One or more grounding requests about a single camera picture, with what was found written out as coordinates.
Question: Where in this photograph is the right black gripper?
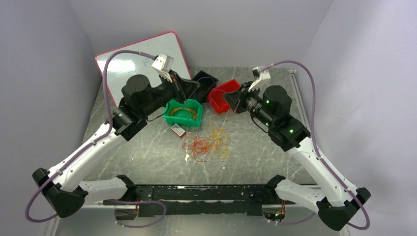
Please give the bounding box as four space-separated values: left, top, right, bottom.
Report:
222 81 274 128

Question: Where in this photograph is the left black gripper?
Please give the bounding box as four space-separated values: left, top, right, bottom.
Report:
141 69 201 118

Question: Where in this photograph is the yellow cable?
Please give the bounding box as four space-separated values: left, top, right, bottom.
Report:
208 120 231 163

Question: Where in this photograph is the orange cable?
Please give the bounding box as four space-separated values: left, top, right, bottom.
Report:
181 133 216 163

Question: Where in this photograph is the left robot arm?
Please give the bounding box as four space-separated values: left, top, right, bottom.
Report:
32 71 200 218

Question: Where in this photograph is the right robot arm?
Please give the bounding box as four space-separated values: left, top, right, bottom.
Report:
223 83 371 231

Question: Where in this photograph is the red plastic bin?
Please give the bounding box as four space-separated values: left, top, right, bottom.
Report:
207 79 240 115

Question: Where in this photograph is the black plastic bin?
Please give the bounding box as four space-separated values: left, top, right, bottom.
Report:
191 70 219 104

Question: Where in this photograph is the green plastic bin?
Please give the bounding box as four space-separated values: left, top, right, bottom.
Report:
163 99 203 127

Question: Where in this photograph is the small red white box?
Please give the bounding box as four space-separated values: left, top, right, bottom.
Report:
171 124 186 138

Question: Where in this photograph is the pink framed whiteboard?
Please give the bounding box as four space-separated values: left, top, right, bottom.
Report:
95 31 192 108

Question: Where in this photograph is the yellow wire coil in bin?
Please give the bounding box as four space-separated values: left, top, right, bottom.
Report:
169 107 198 121

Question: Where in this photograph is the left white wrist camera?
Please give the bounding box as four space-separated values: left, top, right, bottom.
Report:
151 54 174 83

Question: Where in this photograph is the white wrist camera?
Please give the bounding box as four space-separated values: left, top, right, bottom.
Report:
151 54 174 83
248 66 270 91

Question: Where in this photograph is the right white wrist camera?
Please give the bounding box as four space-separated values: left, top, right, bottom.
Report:
248 66 270 91

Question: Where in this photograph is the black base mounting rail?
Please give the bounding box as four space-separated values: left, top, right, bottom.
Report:
130 184 283 217

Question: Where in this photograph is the aluminium frame rail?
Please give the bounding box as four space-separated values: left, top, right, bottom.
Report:
54 184 341 209

